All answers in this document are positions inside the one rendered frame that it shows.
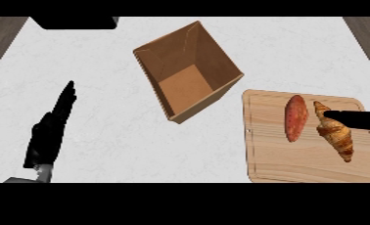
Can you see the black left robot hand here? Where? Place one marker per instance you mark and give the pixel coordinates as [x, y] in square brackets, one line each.
[48, 134]

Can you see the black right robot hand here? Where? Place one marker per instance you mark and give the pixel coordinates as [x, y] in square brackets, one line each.
[351, 119]

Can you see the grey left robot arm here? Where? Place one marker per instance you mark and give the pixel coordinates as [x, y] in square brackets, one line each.
[36, 176]

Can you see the reddish sweet potato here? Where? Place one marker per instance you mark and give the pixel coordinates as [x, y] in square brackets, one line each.
[297, 118]

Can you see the pale wooden cutting board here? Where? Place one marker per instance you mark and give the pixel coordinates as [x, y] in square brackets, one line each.
[298, 157]

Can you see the brown cardboard box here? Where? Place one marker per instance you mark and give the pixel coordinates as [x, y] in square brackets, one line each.
[187, 72]

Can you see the golden brown croissant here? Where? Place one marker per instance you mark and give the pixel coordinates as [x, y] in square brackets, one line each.
[335, 134]

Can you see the black appliance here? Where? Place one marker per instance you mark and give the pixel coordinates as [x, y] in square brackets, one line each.
[77, 22]

